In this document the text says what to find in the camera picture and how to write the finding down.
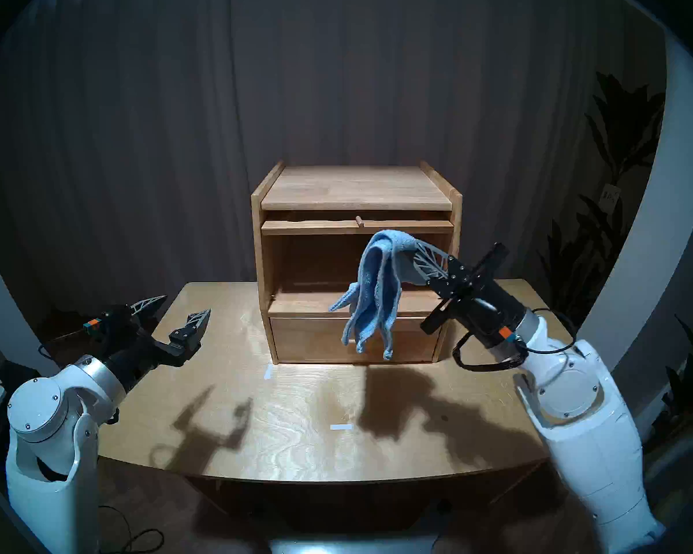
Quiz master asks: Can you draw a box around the wooden cabinet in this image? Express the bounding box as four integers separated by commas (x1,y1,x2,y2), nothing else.
251,160,463,365

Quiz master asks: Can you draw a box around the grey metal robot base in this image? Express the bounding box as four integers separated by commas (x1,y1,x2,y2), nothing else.
269,533,439,554

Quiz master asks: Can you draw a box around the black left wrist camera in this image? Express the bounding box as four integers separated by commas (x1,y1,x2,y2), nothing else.
84,306,131,339

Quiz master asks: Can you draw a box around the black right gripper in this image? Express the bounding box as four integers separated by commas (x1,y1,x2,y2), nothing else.
403,242,526,350

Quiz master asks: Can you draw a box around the white curved pillar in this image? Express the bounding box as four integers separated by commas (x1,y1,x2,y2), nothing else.
0,218,58,380
577,28,693,375

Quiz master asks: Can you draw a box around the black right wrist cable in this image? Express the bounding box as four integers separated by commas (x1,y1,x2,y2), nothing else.
453,308,578,373

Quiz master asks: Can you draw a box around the tall dark leafy plant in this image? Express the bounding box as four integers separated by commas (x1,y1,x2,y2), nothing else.
540,71,668,328

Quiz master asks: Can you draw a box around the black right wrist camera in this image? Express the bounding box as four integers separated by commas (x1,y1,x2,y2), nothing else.
482,313,526,350

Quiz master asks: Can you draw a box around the black floor cable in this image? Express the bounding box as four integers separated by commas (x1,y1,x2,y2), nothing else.
98,504,165,554

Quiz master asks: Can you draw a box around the blue towel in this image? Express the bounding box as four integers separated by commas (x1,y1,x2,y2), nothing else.
329,230,419,361

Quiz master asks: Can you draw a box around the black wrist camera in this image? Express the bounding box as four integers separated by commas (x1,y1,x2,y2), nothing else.
482,313,526,350
84,306,131,339

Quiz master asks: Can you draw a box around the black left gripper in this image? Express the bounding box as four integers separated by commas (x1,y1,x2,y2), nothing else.
107,295,211,392

